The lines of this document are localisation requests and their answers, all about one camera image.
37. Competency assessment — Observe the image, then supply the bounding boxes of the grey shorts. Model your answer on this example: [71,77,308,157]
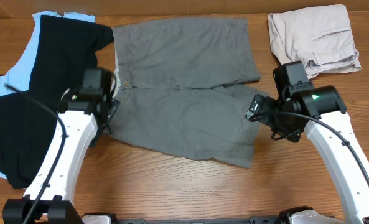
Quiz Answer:
[110,17,261,167]

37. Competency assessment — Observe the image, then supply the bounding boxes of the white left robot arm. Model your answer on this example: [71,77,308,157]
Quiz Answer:
[2,95,119,224]

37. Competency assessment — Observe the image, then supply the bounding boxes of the black garment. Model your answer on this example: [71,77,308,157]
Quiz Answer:
[0,16,114,189]

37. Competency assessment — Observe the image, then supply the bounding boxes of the folded beige shorts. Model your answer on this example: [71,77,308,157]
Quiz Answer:
[268,4,362,79]

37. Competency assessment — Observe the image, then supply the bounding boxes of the light blue shirt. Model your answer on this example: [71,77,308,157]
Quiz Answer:
[0,11,95,180]

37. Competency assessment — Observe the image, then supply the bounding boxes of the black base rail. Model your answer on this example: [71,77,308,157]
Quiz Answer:
[81,212,297,224]

